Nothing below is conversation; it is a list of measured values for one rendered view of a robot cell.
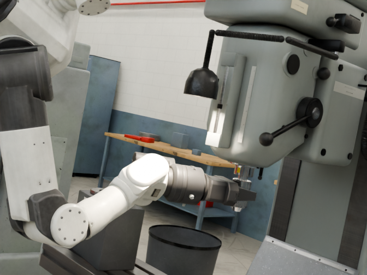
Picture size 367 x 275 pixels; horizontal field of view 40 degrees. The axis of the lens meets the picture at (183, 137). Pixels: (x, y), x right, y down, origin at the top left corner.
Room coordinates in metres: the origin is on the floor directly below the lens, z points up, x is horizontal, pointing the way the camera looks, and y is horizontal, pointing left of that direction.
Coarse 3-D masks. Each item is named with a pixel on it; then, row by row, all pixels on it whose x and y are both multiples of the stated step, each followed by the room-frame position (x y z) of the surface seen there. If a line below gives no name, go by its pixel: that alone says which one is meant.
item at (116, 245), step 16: (80, 192) 1.60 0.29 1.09; (96, 192) 1.56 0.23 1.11; (112, 224) 1.44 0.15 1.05; (128, 224) 1.47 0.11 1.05; (96, 240) 1.47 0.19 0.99; (112, 240) 1.45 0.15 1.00; (128, 240) 1.48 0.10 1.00; (96, 256) 1.45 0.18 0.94; (112, 256) 1.45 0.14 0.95; (128, 256) 1.48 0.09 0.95
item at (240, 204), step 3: (240, 186) 1.20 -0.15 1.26; (243, 186) 1.20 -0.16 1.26; (246, 186) 1.20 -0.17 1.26; (249, 186) 1.20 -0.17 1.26; (246, 189) 1.20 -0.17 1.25; (249, 189) 1.21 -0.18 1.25; (237, 201) 1.20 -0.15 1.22; (240, 201) 1.20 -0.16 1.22; (243, 201) 1.20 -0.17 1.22; (246, 201) 1.21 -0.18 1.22; (237, 204) 1.20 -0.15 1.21; (240, 204) 1.20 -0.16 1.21; (243, 204) 1.20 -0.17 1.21; (246, 204) 1.21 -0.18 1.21; (240, 207) 1.20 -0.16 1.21; (243, 207) 1.20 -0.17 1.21; (246, 207) 1.21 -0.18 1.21
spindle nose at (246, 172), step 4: (236, 168) 1.21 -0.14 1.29; (240, 168) 1.20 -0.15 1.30; (244, 168) 1.20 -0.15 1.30; (248, 168) 1.20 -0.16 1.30; (236, 172) 1.21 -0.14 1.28; (240, 172) 1.20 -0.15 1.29; (244, 172) 1.20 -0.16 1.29; (248, 172) 1.20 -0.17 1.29; (252, 172) 1.21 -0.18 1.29; (248, 176) 1.20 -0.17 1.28; (252, 176) 1.21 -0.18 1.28
